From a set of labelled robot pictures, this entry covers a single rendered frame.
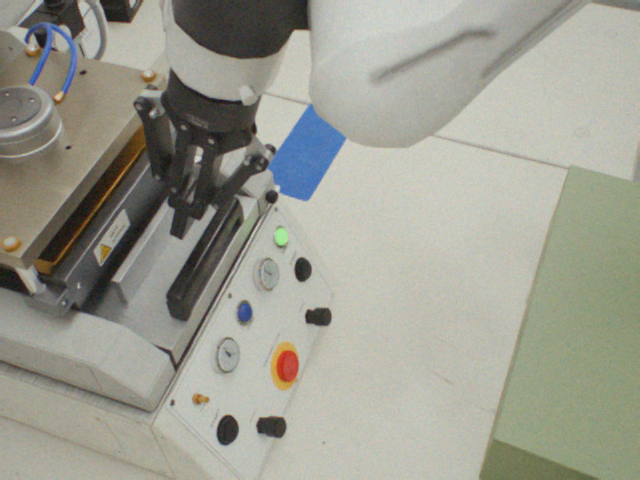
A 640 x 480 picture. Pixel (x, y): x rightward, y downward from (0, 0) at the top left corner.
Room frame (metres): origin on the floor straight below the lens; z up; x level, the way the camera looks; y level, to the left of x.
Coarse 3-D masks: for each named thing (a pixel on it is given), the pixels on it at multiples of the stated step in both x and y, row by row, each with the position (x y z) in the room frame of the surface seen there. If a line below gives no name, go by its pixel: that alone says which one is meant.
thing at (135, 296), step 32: (160, 224) 0.51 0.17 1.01; (192, 224) 0.54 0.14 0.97; (128, 256) 0.46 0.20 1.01; (160, 256) 0.49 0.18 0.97; (224, 256) 0.49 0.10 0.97; (128, 288) 0.44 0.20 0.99; (160, 288) 0.45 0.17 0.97; (128, 320) 0.41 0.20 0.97; (160, 320) 0.41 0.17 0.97; (192, 320) 0.41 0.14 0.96
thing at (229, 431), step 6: (228, 420) 0.35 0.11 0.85; (234, 420) 0.35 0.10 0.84; (222, 426) 0.34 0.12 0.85; (228, 426) 0.34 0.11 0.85; (234, 426) 0.34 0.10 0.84; (222, 432) 0.33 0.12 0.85; (228, 432) 0.33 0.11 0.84; (234, 432) 0.34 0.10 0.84; (222, 438) 0.33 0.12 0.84; (228, 438) 0.33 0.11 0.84; (234, 438) 0.33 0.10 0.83
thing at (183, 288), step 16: (224, 208) 0.52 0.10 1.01; (240, 208) 0.53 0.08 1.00; (208, 224) 0.50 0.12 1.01; (224, 224) 0.50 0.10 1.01; (240, 224) 0.53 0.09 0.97; (208, 240) 0.48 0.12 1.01; (224, 240) 0.49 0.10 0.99; (192, 256) 0.46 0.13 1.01; (208, 256) 0.46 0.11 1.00; (192, 272) 0.44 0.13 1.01; (176, 288) 0.42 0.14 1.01; (192, 288) 0.42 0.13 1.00; (176, 304) 0.40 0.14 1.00
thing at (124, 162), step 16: (128, 144) 0.58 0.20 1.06; (144, 144) 0.58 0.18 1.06; (128, 160) 0.56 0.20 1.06; (112, 176) 0.53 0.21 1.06; (96, 192) 0.51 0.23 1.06; (112, 192) 0.51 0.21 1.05; (80, 208) 0.49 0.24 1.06; (96, 208) 0.49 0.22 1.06; (64, 224) 0.47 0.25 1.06; (80, 224) 0.47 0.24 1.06; (64, 240) 0.45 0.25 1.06; (48, 256) 0.43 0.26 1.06; (64, 256) 0.43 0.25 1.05; (16, 272) 0.44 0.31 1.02; (48, 272) 0.42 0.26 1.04
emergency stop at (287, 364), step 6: (282, 354) 0.45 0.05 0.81; (288, 354) 0.45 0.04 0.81; (294, 354) 0.46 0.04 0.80; (282, 360) 0.44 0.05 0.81; (288, 360) 0.44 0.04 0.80; (294, 360) 0.45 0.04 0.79; (282, 366) 0.43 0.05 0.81; (288, 366) 0.44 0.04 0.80; (294, 366) 0.44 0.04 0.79; (282, 372) 0.43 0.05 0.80; (288, 372) 0.43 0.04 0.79; (294, 372) 0.44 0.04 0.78; (282, 378) 0.42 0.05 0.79; (288, 378) 0.43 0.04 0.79; (294, 378) 0.43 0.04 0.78
